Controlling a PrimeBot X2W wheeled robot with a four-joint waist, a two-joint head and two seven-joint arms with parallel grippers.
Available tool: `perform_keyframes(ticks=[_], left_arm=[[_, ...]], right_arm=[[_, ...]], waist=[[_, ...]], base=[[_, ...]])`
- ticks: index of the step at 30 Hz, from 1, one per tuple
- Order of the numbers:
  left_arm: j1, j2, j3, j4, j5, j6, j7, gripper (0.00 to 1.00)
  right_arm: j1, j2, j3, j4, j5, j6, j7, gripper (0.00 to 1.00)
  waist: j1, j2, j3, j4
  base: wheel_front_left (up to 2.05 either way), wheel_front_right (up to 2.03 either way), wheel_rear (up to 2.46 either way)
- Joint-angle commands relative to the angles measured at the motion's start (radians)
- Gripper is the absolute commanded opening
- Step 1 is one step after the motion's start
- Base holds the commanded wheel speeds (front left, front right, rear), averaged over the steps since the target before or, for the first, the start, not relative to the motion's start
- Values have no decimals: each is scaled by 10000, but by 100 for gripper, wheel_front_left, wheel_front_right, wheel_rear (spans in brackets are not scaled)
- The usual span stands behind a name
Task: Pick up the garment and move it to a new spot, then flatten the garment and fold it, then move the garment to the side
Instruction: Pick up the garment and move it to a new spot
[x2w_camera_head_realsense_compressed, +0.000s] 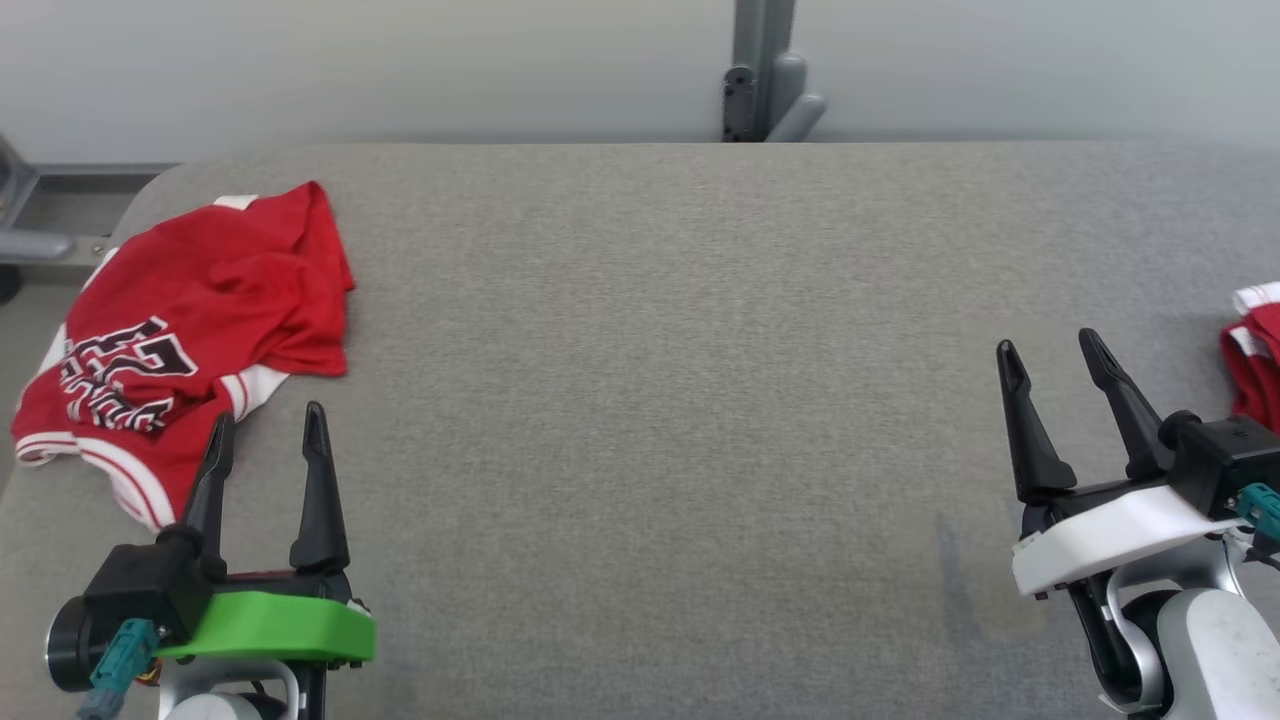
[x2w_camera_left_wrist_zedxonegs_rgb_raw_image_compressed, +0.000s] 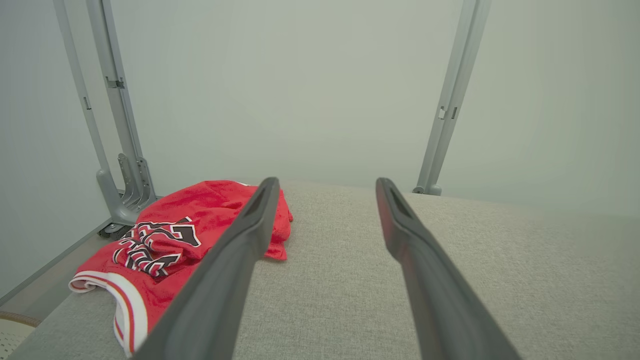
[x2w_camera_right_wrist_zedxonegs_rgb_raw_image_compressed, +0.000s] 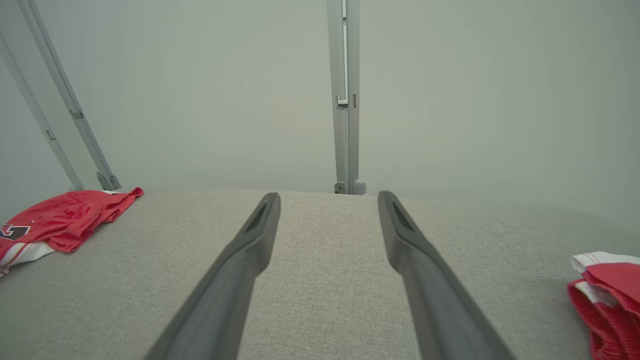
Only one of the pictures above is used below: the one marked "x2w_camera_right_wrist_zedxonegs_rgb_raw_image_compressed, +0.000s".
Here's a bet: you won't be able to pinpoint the grey metal partition post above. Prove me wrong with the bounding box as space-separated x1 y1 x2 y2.
17 0 122 192
0 30 85 192
326 0 361 195

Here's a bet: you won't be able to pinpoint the red basketball jersey number 23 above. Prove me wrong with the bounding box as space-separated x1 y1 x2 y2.
0 187 145 278

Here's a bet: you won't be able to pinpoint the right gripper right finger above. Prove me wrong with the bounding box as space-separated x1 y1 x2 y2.
377 190 516 360

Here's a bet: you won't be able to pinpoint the red shorts with white stripes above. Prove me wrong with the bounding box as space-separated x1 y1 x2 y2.
567 251 640 360

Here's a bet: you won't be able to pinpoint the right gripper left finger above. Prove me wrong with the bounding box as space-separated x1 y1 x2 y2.
145 192 282 360

